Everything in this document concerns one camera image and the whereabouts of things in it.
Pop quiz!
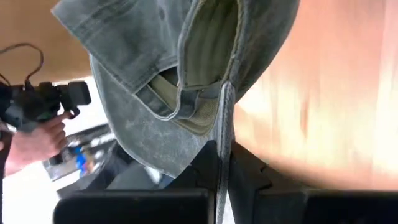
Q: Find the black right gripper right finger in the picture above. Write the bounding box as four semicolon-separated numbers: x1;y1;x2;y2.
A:
228;141;398;224

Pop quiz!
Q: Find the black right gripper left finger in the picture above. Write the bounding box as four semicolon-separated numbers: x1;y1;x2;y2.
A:
53;139;220;224

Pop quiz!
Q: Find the olive green cap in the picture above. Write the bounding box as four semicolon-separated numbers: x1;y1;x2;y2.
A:
51;0;301;224

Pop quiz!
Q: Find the person's hand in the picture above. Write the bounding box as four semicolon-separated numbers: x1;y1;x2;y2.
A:
4;111;72;177

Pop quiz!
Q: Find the black leader arm cable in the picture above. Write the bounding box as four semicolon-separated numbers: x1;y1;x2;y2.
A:
0;42;44;86

